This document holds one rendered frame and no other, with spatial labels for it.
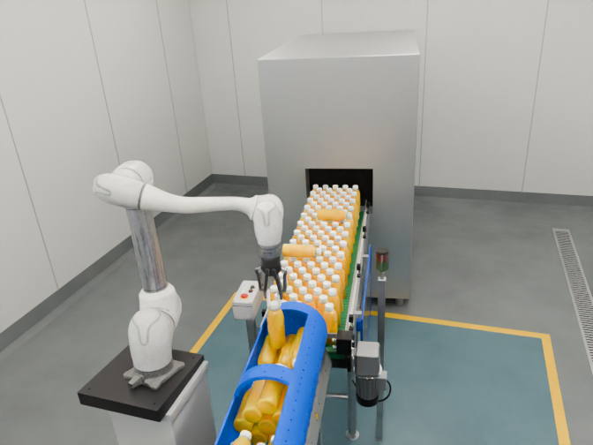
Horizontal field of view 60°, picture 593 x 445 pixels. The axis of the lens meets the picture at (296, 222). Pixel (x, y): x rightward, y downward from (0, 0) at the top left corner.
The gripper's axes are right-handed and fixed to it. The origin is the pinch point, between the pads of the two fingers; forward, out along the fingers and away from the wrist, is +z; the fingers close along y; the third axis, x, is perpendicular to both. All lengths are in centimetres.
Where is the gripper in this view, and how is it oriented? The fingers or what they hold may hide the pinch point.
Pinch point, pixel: (273, 298)
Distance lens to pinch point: 208.7
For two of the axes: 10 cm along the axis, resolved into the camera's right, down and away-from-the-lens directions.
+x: 1.8, -4.2, 8.9
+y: 9.8, 0.3, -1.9
